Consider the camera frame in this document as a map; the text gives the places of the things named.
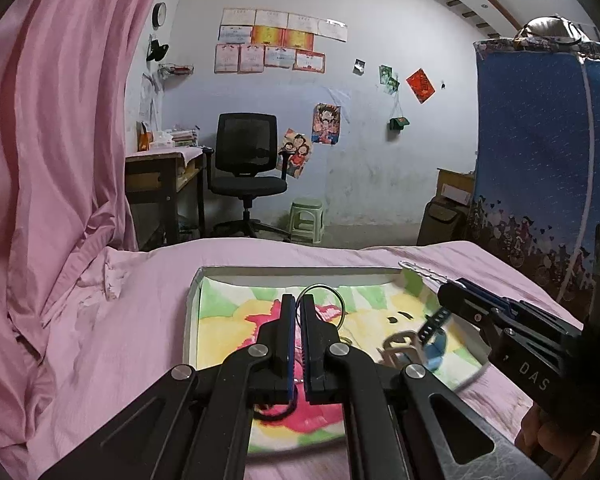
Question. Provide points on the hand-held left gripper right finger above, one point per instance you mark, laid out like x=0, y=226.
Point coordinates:
x=306, y=350

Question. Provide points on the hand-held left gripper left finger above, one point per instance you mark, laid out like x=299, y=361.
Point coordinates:
x=289, y=350

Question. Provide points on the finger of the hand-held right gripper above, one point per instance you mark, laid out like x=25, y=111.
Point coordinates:
x=485, y=294
x=462, y=305

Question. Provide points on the beige hair claw clip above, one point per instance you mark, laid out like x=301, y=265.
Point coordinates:
x=397, y=344

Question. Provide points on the white shallow cardboard box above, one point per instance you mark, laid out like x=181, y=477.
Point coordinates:
x=192, y=320

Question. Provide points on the person's right hand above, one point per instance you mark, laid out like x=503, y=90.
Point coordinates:
x=550, y=445

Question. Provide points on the green plastic stool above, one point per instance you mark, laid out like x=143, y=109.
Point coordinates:
x=306, y=220

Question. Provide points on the blue fabric wardrobe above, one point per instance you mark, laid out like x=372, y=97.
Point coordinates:
x=530, y=160

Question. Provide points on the pink bedsheet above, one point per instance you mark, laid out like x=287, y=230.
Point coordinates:
x=130, y=360

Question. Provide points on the green hanging pouch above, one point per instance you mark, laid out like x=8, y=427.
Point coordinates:
x=399, y=124

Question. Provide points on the black office chair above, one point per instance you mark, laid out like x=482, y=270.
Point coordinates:
x=245, y=160

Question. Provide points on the wooden desk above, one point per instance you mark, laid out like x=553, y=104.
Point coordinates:
x=150, y=180

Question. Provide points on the stack of books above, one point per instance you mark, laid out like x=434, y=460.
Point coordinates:
x=180, y=139

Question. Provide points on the orange desk item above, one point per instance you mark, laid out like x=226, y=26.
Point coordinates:
x=143, y=137

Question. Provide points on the pink curtain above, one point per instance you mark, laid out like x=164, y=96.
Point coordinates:
x=55, y=160

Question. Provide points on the cartoon family wall poster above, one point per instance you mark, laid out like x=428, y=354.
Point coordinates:
x=295, y=152

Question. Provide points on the red paper wall decoration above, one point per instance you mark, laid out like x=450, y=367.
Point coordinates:
x=420, y=85

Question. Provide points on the cartoon boy wall poster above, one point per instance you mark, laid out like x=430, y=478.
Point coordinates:
x=326, y=124

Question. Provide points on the green wall picture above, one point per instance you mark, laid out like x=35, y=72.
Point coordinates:
x=389, y=79

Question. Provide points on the small wall photo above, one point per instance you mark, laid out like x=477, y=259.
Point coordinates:
x=358, y=66

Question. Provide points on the papers pinned on wall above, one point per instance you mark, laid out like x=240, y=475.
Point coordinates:
x=151, y=95

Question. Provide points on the wall shelf rack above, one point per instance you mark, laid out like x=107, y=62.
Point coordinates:
x=177, y=69

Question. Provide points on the row of wall certificates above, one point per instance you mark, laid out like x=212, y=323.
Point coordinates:
x=280, y=40

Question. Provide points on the black wall hanging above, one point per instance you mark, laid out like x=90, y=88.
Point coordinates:
x=157, y=50

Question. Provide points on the round wall clock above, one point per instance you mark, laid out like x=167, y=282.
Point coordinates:
x=159, y=15

